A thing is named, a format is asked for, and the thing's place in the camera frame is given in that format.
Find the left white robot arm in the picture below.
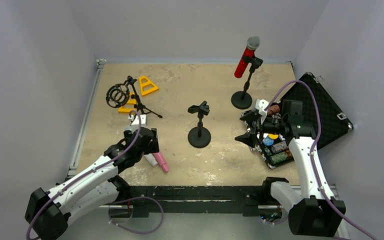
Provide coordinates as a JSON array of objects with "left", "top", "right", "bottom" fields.
[{"left": 24, "top": 127, "right": 159, "bottom": 240}]

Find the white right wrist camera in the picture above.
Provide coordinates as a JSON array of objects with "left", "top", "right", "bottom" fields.
[{"left": 251, "top": 99, "right": 269, "bottom": 117}]

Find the pink toy microphone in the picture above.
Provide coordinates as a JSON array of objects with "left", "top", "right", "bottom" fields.
[{"left": 152, "top": 152, "right": 170, "bottom": 173}]

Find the yellow bracket near tripod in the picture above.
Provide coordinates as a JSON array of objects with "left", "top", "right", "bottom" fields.
[{"left": 117, "top": 93, "right": 137, "bottom": 114}]

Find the red glitter microphone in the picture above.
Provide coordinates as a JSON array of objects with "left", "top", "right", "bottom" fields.
[{"left": 234, "top": 35, "right": 261, "bottom": 79}]

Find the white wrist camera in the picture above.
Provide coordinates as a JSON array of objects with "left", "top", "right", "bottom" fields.
[
  {"left": 251, "top": 99, "right": 269, "bottom": 117},
  {"left": 128, "top": 113, "right": 148, "bottom": 132}
]

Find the yellow bracket at back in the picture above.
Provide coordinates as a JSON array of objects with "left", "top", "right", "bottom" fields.
[{"left": 138, "top": 75, "right": 159, "bottom": 97}]

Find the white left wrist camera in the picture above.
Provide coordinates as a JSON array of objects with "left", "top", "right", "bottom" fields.
[{"left": 128, "top": 113, "right": 148, "bottom": 132}]

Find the black tripod shock-mount stand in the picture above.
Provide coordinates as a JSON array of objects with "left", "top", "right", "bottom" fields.
[{"left": 105, "top": 75, "right": 163, "bottom": 119}]

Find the blue poker chip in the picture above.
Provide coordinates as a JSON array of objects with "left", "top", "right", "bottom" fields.
[{"left": 262, "top": 136, "right": 274, "bottom": 146}]

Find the black poker chip case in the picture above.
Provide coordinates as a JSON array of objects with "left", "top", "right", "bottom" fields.
[{"left": 245, "top": 72, "right": 354, "bottom": 169}]

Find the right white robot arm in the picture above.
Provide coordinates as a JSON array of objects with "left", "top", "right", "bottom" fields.
[{"left": 235, "top": 99, "right": 346, "bottom": 238}]

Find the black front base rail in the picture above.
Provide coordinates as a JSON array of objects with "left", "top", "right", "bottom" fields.
[{"left": 114, "top": 185, "right": 284, "bottom": 220}]

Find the black round-base mic stand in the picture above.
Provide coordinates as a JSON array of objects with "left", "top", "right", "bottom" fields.
[{"left": 231, "top": 56, "right": 263, "bottom": 110}]

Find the white toy microphone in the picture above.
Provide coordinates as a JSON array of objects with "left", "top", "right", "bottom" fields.
[{"left": 144, "top": 153, "right": 158, "bottom": 167}]

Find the yellow poker chip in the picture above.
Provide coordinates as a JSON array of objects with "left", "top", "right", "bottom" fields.
[{"left": 268, "top": 133, "right": 279, "bottom": 140}]

